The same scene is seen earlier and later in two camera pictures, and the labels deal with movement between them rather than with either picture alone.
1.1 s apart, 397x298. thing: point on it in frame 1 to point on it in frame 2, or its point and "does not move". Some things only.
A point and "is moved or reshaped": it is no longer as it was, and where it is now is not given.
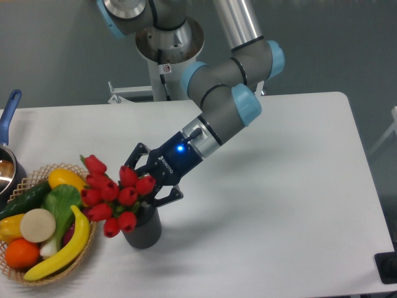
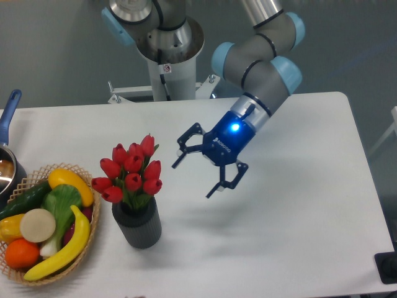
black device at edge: [386, 265] does not move
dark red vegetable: [70, 233] does not move
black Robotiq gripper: [170, 162] to [221, 146]
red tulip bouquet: [110, 202] is moved or reshaped
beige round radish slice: [38, 225] does not move
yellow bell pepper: [10, 228] does not move
